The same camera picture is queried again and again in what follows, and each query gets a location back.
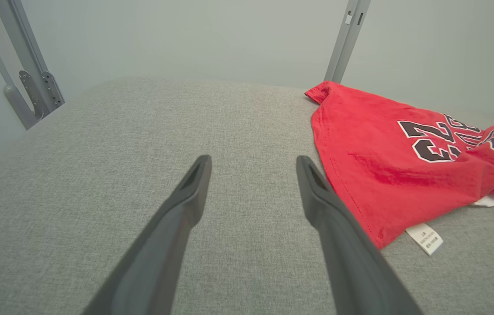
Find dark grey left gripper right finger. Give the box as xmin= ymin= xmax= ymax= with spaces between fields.
xmin=296 ymin=155 xmax=424 ymax=315

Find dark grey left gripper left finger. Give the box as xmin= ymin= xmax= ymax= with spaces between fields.
xmin=82 ymin=154 xmax=212 ymax=315

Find red jersey with black lettering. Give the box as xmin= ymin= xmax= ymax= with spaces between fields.
xmin=305 ymin=81 xmax=494 ymax=257

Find grey partition post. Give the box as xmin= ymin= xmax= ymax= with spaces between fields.
xmin=324 ymin=0 xmax=359 ymax=83
xmin=331 ymin=0 xmax=372 ymax=84

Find grey post with metal hinges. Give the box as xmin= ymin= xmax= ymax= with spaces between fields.
xmin=0 ymin=0 xmax=65 ymax=121

